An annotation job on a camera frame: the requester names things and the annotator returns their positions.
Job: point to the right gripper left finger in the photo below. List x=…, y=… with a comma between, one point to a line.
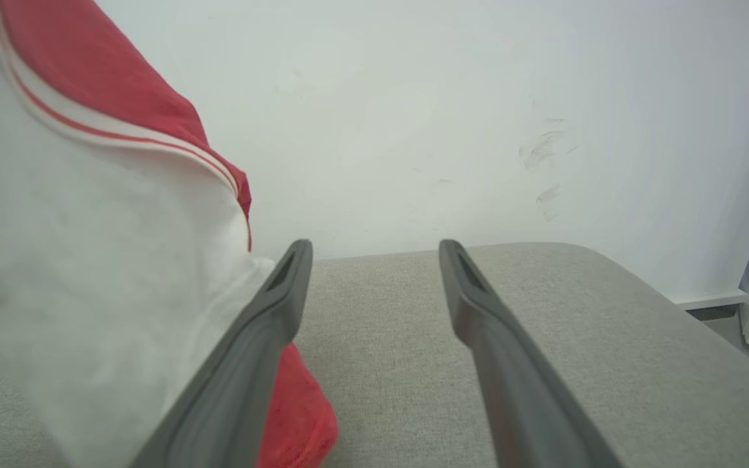
x=231, y=390

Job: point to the red and white garment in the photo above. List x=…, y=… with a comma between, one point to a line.
x=88, y=260

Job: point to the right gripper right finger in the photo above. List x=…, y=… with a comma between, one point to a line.
x=524, y=390

